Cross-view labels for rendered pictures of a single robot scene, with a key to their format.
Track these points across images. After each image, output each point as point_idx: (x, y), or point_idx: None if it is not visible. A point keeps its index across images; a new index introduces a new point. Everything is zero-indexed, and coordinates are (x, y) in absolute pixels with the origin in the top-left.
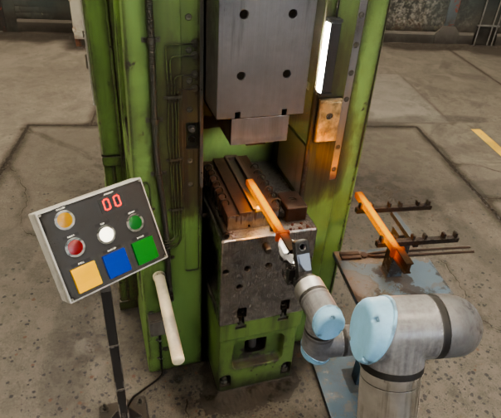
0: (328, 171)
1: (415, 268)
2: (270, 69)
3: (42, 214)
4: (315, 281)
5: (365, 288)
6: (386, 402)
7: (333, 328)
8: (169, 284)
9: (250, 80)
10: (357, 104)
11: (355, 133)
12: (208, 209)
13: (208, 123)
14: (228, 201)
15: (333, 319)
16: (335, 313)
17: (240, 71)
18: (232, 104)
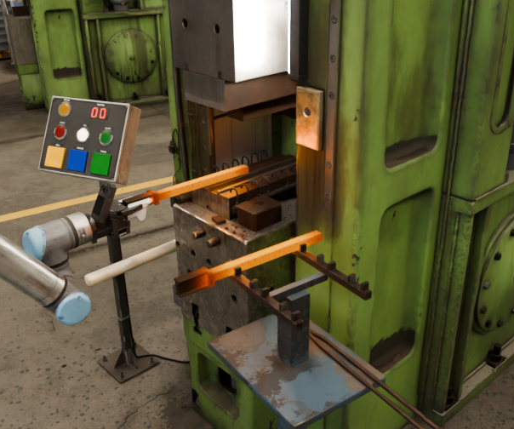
0: (320, 196)
1: (322, 379)
2: (203, 20)
3: (55, 98)
4: (73, 215)
5: (238, 342)
6: None
7: (29, 249)
8: None
9: (191, 29)
10: (347, 108)
11: (350, 154)
12: None
13: None
14: (207, 173)
15: (27, 237)
16: (31, 232)
17: (183, 18)
18: (182, 52)
